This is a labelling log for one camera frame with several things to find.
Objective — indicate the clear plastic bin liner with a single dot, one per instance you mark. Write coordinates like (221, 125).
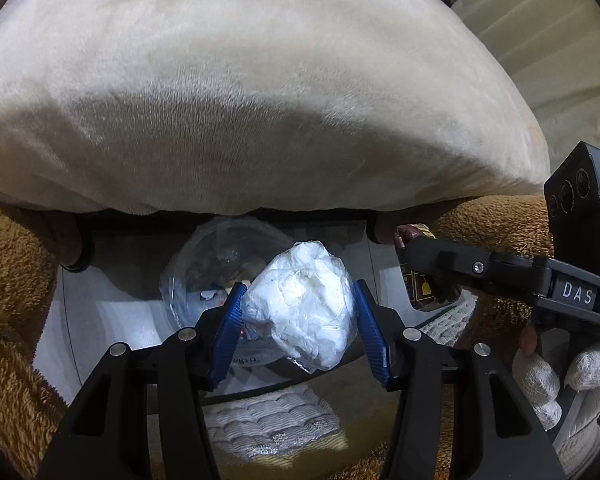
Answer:
(200, 270)

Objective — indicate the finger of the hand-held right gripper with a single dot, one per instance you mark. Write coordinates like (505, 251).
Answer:
(460, 265)

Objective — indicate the white quilted mat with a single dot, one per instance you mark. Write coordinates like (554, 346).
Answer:
(275, 420)

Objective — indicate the dark red wrapper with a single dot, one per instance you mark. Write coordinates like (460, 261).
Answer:
(422, 292)

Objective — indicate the person's right hand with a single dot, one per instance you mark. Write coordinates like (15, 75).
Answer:
(545, 375)

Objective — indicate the white tissue packet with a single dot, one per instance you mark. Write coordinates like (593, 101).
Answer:
(300, 300)

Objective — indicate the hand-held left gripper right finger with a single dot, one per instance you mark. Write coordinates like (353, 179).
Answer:
(372, 330)

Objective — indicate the white round bin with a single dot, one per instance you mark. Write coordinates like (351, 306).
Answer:
(120, 320)

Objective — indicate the beige plush blanket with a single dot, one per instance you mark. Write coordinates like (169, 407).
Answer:
(255, 85)

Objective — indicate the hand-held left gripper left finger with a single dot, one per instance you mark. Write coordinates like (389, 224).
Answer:
(227, 330)

